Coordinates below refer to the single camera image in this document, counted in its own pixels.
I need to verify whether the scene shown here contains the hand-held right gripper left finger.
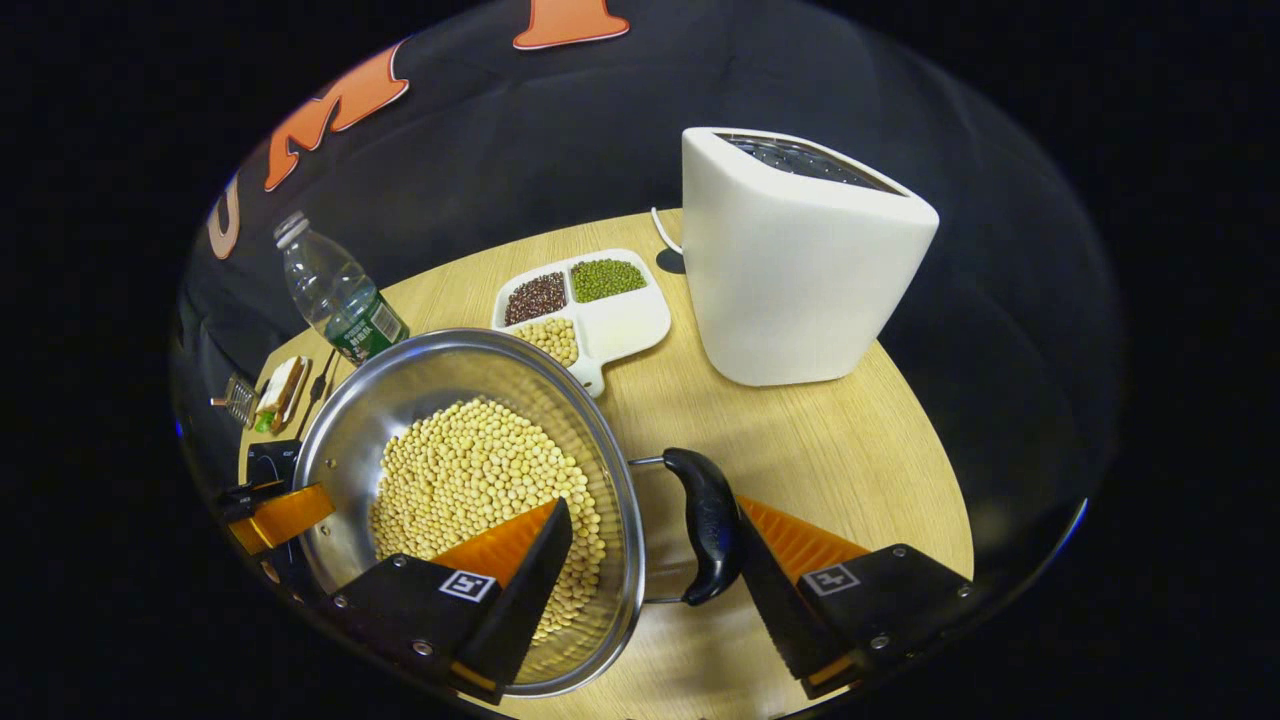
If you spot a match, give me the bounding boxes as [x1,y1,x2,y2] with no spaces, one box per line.
[330,497,574,706]

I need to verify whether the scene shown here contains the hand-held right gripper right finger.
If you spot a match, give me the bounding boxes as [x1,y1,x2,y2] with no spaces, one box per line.
[735,495,976,701]

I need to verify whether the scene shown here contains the black induction cooktop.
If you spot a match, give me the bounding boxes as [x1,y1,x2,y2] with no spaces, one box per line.
[245,438,301,491]

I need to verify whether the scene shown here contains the steel pot with soybeans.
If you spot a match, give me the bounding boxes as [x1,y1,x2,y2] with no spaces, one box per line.
[293,328,746,699]

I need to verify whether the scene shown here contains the sandwich on plate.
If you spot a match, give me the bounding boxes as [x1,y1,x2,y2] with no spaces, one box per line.
[253,356,313,435]

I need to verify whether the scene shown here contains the clear plastic water bottle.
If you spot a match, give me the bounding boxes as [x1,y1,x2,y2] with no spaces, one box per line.
[274,211,411,367]

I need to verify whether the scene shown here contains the white divided bean tray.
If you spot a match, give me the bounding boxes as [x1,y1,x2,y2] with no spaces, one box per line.
[490,248,673,399]

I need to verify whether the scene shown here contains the white toaster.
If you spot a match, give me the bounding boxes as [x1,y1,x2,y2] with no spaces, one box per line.
[681,127,941,388]

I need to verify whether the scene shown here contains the metal wire basket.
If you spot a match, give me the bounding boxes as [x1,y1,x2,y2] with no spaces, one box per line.
[210,373,263,429]

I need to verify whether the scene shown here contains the black cooktop power cable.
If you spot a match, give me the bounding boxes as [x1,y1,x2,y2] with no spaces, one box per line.
[295,350,339,441]

